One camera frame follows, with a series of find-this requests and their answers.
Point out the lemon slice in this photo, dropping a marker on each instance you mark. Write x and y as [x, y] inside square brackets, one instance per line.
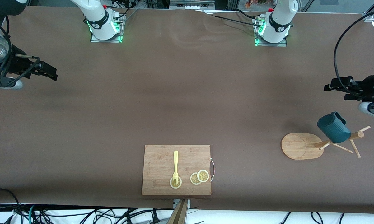
[193, 179]
[203, 176]
[178, 185]

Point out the wooden beam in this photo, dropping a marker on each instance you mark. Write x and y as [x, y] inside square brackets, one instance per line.
[178, 216]

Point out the yellow plastic fork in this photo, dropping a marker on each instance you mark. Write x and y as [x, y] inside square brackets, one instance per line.
[175, 161]

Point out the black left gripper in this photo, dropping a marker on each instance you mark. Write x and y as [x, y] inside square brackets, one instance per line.
[363, 86]

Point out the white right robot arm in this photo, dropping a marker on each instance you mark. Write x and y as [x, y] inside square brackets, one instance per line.
[96, 15]

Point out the wooden mug rack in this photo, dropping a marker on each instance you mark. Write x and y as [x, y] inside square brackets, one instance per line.
[299, 146]

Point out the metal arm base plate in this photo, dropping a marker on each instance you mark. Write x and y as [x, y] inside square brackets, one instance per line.
[106, 40]
[271, 44]

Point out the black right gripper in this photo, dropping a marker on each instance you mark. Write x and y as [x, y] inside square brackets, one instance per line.
[16, 64]

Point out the small metal bracket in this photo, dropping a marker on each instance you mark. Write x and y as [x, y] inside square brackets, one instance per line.
[188, 203]

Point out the teal cup yellow inside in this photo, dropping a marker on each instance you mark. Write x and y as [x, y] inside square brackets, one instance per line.
[333, 130]

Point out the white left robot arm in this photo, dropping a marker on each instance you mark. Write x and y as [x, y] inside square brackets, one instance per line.
[280, 18]

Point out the grey power strip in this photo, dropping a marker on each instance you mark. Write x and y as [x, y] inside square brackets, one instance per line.
[191, 5]

